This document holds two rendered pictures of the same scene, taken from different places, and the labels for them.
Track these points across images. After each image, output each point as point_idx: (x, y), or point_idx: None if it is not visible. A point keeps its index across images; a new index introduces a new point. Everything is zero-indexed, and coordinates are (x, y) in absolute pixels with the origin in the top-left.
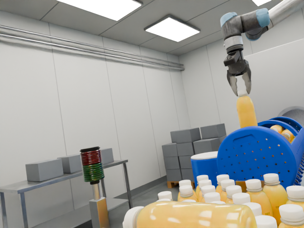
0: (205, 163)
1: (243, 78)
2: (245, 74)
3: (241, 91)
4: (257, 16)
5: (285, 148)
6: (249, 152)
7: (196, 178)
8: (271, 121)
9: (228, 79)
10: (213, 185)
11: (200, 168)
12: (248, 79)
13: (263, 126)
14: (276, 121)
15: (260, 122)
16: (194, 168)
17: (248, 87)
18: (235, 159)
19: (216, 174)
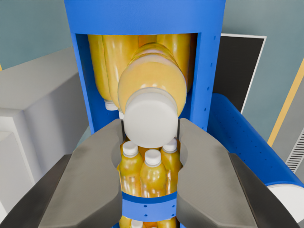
0: (273, 176)
1: (113, 173)
2: (67, 205)
3: (146, 98)
4: None
5: None
6: None
7: (282, 161)
8: (134, 201)
9: (268, 197)
10: (248, 151)
11: (280, 169)
12: (77, 162)
13: (103, 33)
14: (125, 198)
15: (158, 202)
16: (292, 173)
17: (107, 124)
18: None
19: (248, 164)
